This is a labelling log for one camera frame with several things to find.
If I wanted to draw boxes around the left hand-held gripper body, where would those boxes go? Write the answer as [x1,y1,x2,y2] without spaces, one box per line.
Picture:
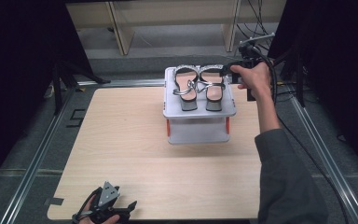
[89,181,121,224]

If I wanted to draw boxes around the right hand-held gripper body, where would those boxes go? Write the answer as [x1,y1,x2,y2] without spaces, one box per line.
[237,32,276,103]

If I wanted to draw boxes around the black silver strap heeled sandal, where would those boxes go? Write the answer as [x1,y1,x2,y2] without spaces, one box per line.
[172,63,201,112]
[198,63,227,113]

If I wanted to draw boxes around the white two-tier shoe rack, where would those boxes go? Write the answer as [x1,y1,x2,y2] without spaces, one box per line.
[162,63,239,146]

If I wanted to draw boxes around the person's right hand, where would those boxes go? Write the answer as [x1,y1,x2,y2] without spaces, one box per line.
[229,62,273,101]

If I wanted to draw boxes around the person's left hand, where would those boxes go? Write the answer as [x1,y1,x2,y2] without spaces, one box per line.
[79,195,121,224]

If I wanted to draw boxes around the black tape strip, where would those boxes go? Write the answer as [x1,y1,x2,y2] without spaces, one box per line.
[44,197,65,207]

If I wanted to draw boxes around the black stand legs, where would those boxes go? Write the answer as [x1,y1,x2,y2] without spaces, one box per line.
[51,58,112,117]
[267,46,308,108]

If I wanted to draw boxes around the beige wooden desk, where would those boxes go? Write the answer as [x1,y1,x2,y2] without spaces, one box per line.
[65,0,287,57]

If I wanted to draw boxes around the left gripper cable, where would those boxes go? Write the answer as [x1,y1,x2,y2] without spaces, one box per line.
[72,187,103,224]

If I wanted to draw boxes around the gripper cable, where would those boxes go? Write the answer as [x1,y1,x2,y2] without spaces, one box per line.
[254,46,278,105]
[72,187,103,224]

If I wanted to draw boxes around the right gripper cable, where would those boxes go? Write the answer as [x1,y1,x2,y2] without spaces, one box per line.
[254,46,278,105]

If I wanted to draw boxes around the bundle of black cables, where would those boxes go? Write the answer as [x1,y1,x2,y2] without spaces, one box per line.
[236,0,276,52]

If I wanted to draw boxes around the metal floor rail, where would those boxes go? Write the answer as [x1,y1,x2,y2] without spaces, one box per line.
[287,87,358,224]
[0,87,76,224]

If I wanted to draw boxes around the black floor cable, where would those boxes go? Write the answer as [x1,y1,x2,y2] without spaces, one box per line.
[273,83,352,224]

